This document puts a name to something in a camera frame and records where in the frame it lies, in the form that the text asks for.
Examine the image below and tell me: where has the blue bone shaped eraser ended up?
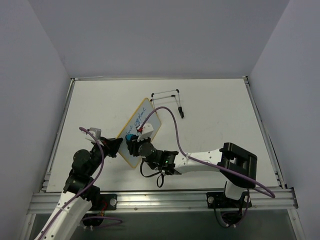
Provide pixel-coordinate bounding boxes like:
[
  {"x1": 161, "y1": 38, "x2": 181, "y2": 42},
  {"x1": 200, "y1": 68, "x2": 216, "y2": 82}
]
[{"x1": 125, "y1": 134, "x2": 137, "y2": 142}]

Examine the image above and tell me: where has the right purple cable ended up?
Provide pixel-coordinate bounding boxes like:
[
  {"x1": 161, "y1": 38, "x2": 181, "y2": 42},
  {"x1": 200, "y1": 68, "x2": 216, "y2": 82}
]
[{"x1": 139, "y1": 106, "x2": 276, "y2": 199}]

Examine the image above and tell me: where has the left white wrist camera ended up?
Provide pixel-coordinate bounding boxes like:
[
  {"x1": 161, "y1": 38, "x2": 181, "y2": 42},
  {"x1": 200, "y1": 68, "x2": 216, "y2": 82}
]
[{"x1": 85, "y1": 127, "x2": 102, "y2": 144}]

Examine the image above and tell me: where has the yellow framed small whiteboard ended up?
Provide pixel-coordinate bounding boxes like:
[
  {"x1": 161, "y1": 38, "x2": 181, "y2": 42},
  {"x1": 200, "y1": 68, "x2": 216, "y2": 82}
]
[{"x1": 116, "y1": 97, "x2": 162, "y2": 169}]

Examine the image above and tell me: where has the black wire whiteboard stand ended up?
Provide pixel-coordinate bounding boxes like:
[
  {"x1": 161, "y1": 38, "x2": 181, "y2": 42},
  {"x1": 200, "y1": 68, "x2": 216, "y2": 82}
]
[{"x1": 150, "y1": 88, "x2": 185, "y2": 119}]

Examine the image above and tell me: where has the aluminium front rail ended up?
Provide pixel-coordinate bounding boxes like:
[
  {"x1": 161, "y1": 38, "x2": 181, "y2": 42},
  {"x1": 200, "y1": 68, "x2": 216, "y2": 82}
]
[{"x1": 27, "y1": 188, "x2": 298, "y2": 214}]

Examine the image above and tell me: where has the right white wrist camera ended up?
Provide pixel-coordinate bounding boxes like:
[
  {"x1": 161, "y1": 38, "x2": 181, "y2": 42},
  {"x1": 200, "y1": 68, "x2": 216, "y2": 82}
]
[{"x1": 136, "y1": 123, "x2": 154, "y2": 142}]

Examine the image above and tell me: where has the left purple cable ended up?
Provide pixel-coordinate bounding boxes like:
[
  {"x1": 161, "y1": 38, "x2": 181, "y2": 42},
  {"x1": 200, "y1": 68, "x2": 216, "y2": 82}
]
[{"x1": 37, "y1": 126, "x2": 123, "y2": 240}]

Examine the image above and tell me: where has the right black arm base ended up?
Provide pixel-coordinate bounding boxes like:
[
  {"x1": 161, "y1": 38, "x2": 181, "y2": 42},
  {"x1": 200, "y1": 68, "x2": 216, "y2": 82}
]
[{"x1": 206, "y1": 191, "x2": 232, "y2": 209}]

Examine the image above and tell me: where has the purple cable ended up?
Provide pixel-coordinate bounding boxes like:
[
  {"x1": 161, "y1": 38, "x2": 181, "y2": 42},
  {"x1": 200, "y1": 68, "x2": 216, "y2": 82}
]
[
  {"x1": 139, "y1": 106, "x2": 276, "y2": 199},
  {"x1": 37, "y1": 126, "x2": 123, "y2": 240}
]

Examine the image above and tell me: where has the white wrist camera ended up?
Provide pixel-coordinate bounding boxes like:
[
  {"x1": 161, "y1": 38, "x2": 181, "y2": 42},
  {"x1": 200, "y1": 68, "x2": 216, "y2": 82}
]
[
  {"x1": 85, "y1": 127, "x2": 102, "y2": 144},
  {"x1": 136, "y1": 123, "x2": 154, "y2": 142}
]

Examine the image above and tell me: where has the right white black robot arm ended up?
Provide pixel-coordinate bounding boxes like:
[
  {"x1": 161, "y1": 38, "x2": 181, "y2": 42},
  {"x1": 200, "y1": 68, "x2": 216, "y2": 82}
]
[{"x1": 125, "y1": 134, "x2": 258, "y2": 207}]

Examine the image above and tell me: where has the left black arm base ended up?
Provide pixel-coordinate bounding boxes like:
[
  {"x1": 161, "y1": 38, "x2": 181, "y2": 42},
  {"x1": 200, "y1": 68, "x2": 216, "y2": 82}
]
[{"x1": 91, "y1": 193, "x2": 118, "y2": 212}]

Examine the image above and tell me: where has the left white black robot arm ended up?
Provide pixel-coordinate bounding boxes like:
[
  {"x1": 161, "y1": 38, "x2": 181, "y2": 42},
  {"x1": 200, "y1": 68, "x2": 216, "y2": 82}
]
[{"x1": 36, "y1": 137, "x2": 123, "y2": 240}]

